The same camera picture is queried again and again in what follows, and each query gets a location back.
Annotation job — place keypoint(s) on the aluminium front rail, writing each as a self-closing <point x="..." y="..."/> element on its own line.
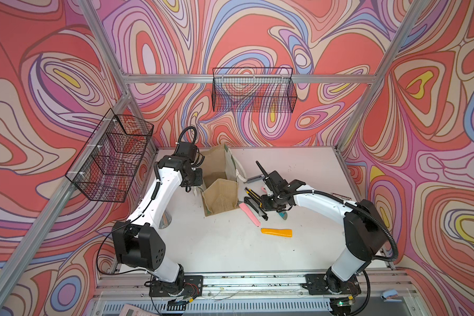
<point x="259" y="293"/>

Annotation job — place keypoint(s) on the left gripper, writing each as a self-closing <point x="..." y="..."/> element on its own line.
<point x="199" y="180"/>

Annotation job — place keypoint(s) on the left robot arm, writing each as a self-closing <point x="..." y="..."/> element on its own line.
<point x="136" y="241"/>

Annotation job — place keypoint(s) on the teal utility knife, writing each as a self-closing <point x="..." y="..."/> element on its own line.
<point x="283" y="215"/>

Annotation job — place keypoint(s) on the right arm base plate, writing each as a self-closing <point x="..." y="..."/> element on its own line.
<point x="321" y="284"/>

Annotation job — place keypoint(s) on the left wire basket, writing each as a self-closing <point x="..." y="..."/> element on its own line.
<point x="116" y="149"/>

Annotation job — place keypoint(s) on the orange utility knife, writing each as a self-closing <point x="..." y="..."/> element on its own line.
<point x="287" y="233"/>

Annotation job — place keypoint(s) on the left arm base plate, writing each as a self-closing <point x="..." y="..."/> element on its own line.
<point x="189" y="287"/>

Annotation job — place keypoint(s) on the metal cup of pens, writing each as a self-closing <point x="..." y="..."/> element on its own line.
<point x="165" y="220"/>

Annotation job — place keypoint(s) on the pink utility knife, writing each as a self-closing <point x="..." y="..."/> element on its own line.
<point x="249" y="213"/>

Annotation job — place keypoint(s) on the small blue stapler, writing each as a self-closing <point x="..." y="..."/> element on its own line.
<point x="391" y="296"/>

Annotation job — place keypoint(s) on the back wire basket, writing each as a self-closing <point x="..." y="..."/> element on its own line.
<point x="253" y="90"/>

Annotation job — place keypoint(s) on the grey utility knife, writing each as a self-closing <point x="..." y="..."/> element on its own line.
<point x="254" y="179"/>

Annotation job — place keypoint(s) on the wire basket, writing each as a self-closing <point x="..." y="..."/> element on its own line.
<point x="253" y="90"/>
<point x="116" y="149"/>

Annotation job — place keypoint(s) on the blade refill package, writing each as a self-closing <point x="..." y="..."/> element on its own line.
<point x="341" y="196"/>

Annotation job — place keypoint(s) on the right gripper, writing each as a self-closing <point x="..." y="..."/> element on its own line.
<point x="266" y="207"/>

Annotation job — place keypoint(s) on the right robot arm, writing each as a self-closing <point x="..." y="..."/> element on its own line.
<point x="367" y="238"/>

